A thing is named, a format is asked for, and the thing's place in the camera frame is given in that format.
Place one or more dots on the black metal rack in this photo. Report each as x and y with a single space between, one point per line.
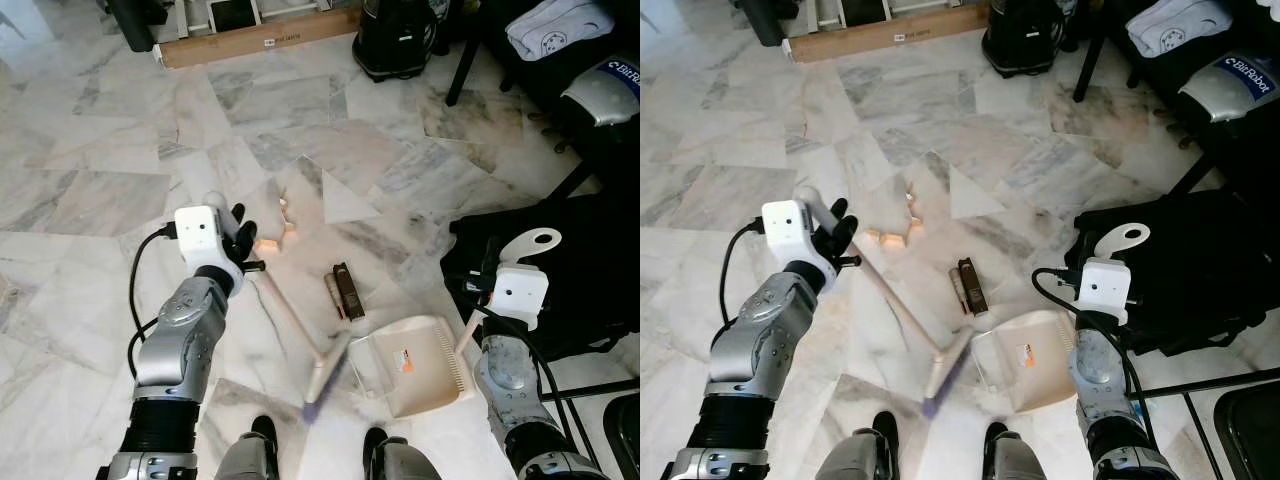
1250 440
625 440

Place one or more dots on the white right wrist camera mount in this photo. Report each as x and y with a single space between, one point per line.
520 295
1105 290

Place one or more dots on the robot left leg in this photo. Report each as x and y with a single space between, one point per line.
860 455
252 455

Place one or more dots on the large black bag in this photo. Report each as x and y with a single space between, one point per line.
590 270
1200 260

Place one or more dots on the short beige stick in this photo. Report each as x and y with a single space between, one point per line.
333 297
957 290

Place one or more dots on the robot right leg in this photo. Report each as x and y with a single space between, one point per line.
400 460
1020 458

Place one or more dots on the wooden top workbench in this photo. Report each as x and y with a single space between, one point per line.
190 15
822 12

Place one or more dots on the beige plastic dustpan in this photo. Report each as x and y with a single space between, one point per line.
415 375
1040 370

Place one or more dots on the small light wood block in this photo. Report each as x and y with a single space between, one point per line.
915 227
266 243
290 233

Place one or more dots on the robot leg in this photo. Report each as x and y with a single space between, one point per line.
1020 458
400 460
252 455
860 455

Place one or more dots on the long flat cardboard box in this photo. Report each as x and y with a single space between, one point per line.
880 38
250 42

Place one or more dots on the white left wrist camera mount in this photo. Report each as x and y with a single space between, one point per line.
198 235
788 230

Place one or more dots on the black vacuum cleaner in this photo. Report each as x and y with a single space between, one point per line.
1022 38
395 40

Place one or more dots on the dark brown rectangular piece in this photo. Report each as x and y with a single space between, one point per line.
972 287
349 292

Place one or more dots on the black table frame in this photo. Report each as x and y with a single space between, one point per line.
1090 65
462 75

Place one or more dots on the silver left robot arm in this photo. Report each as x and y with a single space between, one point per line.
760 340
180 340

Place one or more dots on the black rolled tube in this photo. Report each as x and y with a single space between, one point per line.
135 22
765 20

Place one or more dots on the white framed dark screen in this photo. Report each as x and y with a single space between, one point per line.
863 10
235 12

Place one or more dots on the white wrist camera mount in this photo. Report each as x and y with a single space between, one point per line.
520 295
198 235
1105 290
788 230

